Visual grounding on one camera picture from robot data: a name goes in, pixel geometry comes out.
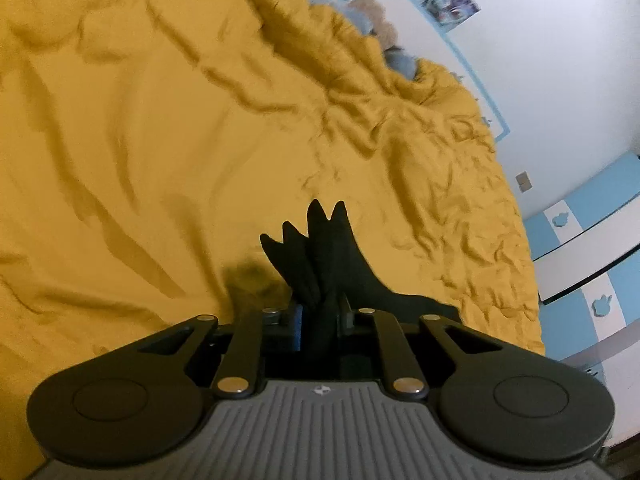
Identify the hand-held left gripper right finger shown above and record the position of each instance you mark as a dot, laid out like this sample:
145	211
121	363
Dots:
346	322

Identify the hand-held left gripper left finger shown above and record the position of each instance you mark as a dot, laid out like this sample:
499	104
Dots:
298	321

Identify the black garment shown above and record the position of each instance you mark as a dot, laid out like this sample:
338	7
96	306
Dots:
330	250

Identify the yellow quilt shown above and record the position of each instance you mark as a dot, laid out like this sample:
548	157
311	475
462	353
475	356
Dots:
150	135

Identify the blue and white wardrobe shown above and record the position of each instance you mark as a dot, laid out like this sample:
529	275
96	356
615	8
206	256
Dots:
585	240

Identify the white and blue headboard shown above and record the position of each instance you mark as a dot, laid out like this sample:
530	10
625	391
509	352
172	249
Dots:
450	55

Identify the brown teddy bear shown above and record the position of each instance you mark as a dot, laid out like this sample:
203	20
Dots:
375	17

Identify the wall socket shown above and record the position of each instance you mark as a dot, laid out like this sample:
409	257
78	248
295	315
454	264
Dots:
523	182

